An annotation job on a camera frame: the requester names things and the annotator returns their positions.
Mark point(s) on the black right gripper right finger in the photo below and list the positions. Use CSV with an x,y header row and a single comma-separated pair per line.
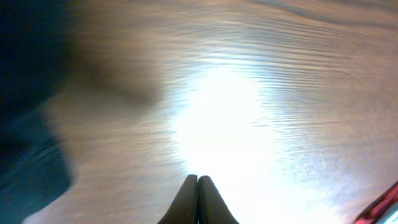
x,y
212,208

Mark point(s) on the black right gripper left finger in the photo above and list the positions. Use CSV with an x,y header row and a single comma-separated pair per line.
x,y
183,209

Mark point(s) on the black Nike t-shirt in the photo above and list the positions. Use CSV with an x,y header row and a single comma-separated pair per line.
x,y
34,171

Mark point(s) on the red t-shirt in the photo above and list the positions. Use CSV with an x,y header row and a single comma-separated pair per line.
x,y
381,211

